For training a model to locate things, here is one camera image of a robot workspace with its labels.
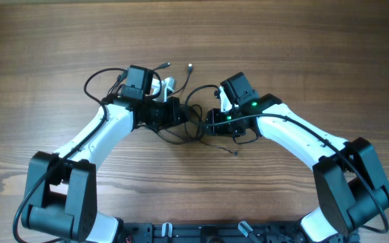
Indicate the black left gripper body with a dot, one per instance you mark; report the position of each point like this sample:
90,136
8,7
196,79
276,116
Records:
161,114

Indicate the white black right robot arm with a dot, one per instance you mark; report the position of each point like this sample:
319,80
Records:
352,187

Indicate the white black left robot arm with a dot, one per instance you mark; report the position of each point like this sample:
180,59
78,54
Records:
60,196

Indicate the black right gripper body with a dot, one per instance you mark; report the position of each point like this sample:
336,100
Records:
233,129

